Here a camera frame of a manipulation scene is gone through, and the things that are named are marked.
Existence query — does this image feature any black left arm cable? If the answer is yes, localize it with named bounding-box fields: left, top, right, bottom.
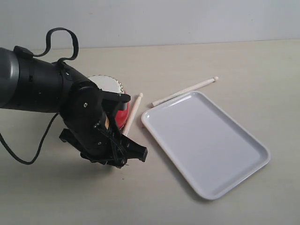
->
left=0, top=27, right=80, bottom=165

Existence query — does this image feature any wooden drumstick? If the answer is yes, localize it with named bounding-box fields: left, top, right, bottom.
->
left=151, top=76, right=219, bottom=107
left=122, top=93, right=143, bottom=136

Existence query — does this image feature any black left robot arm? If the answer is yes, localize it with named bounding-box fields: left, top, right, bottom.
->
left=0, top=47, right=148, bottom=168

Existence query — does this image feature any small red drum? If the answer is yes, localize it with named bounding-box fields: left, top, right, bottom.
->
left=88, top=75, right=130, bottom=129

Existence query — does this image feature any white plastic tray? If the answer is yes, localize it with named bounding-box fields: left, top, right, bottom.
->
left=141, top=91, right=270, bottom=200

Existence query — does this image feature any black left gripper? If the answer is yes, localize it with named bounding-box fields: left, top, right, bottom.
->
left=60, top=68, right=148, bottom=168

